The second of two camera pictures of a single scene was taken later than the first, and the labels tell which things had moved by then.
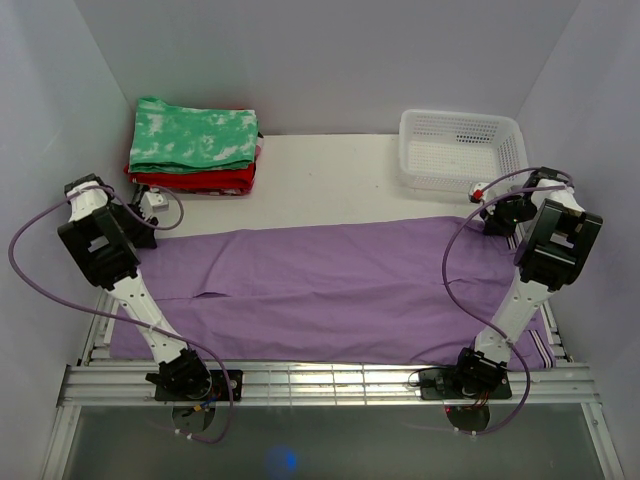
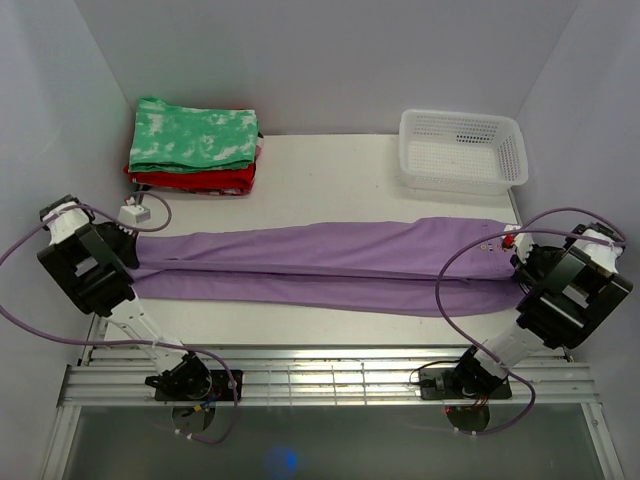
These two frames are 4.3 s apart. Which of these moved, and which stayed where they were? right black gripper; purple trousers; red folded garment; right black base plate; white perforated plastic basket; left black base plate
Moved: purple trousers; right black gripper
Stayed: left black base plate; white perforated plastic basket; right black base plate; red folded garment
